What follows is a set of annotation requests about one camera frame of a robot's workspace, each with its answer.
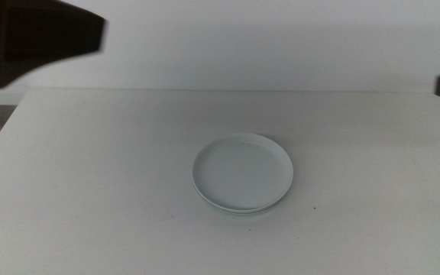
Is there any white shallow bowl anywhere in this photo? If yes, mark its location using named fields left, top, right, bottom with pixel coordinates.
left=191, top=132, right=295, bottom=212

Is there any pale green shallow bowl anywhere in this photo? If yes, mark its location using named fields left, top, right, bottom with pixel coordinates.
left=199, top=192, right=282, bottom=215

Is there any grey shallow bowl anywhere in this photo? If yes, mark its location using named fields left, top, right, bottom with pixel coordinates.
left=192, top=186, right=286, bottom=213

